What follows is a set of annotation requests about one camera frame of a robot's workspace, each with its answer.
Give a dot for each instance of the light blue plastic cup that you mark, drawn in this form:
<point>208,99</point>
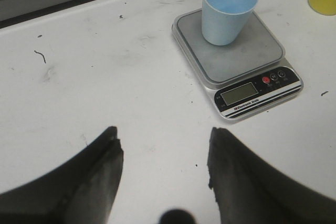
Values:
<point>222,20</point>

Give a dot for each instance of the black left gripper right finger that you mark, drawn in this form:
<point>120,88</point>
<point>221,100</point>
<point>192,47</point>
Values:
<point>249,190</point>

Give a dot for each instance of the silver electronic kitchen scale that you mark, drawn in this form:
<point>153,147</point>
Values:
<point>248,76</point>

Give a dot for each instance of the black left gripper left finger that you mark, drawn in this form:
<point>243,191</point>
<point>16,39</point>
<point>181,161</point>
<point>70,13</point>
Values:
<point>82,190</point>

